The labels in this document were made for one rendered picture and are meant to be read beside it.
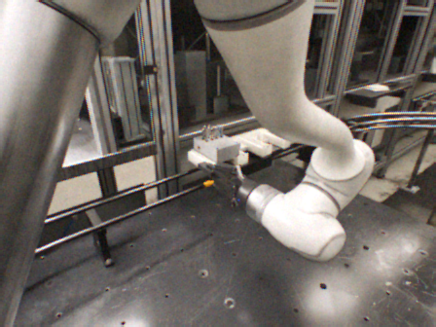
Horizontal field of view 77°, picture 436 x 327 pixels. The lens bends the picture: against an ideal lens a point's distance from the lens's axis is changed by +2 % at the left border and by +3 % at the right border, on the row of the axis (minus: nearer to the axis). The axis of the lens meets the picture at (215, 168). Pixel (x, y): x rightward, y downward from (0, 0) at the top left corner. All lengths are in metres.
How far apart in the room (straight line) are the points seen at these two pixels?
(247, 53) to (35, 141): 0.19
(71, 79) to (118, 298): 0.58
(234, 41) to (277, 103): 0.09
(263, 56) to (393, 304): 0.69
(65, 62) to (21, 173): 0.10
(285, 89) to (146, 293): 0.60
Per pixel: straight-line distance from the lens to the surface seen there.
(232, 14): 0.23
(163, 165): 0.99
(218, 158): 0.83
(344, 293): 0.80
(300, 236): 0.57
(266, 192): 0.64
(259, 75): 0.27
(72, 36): 0.29
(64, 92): 0.28
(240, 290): 0.74
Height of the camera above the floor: 1.26
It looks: 28 degrees down
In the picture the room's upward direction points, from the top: straight up
